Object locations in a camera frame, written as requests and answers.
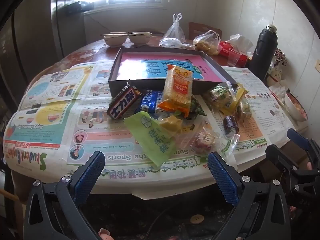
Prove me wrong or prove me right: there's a flat white plastic bag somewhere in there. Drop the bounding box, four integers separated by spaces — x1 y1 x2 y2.
159 37 195 51

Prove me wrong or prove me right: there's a black thermos bottle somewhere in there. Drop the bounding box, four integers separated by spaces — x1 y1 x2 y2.
249 24 278 80

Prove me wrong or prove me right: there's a green pea packet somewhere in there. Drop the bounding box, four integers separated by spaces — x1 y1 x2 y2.
175 97 208 119

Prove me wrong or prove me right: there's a blue snack packet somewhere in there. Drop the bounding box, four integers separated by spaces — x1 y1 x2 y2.
135 89 165 114

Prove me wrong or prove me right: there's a brown chocolate bar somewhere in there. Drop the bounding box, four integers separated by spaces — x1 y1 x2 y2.
107 80 144 121

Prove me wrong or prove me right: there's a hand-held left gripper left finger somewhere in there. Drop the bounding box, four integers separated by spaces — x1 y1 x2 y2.
23 151 112 240

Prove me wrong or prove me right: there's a plastic bag of fried snacks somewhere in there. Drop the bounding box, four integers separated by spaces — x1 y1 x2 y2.
192 30 222 55

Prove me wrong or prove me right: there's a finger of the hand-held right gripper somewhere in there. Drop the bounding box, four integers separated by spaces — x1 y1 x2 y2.
287 128 320 170
265 144 320 205

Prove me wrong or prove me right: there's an orange cracker packet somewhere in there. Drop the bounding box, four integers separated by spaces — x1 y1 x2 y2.
157 64 195 113

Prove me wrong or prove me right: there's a beige ceramic bowl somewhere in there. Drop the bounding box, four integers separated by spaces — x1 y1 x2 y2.
103 34 127 47
129 32 152 46

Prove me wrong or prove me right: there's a grey refrigerator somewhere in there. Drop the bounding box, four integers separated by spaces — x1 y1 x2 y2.
0 5 85 105

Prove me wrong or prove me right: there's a colourful newspaper sheet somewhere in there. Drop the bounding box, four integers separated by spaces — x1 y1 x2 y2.
17 64 112 112
4 97 240 198
200 66 299 167

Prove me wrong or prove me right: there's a red tissue pack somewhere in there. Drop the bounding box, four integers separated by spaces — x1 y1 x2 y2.
217 34 254 67

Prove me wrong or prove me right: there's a dark floral clothing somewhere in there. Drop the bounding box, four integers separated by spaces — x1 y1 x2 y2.
82 192 320 240

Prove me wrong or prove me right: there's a wooden chair back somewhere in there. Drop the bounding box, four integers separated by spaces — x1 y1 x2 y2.
188 22 222 42

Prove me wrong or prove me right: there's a small wrapped brown candy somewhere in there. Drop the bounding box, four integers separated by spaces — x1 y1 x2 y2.
234 97 252 125

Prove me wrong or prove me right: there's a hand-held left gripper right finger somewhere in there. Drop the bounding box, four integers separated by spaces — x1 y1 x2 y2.
207 151 295 240

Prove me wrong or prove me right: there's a yellow stick snack packet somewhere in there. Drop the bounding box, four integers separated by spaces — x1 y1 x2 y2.
219 84 248 117

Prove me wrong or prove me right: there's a clear plastic cup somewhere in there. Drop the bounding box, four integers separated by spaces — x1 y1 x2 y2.
227 49 244 67

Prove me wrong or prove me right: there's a knotted clear plastic bag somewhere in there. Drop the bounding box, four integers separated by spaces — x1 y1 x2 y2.
162 13 187 43

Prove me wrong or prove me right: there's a clear red snack packet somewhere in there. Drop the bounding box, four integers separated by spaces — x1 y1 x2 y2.
180 120 240 160

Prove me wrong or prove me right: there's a dark cardboard box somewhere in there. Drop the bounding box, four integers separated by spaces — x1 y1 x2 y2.
108 47 238 98

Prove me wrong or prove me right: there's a green cheese snack packet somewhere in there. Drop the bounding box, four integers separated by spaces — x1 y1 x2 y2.
124 111 190 168

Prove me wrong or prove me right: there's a white bowl with food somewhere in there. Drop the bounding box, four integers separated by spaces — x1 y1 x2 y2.
284 90 310 123

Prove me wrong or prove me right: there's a green print pastry packet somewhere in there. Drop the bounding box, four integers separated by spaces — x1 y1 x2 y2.
204 82 237 110

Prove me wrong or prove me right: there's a dark date candy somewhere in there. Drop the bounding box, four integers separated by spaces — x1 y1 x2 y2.
223 115 240 137

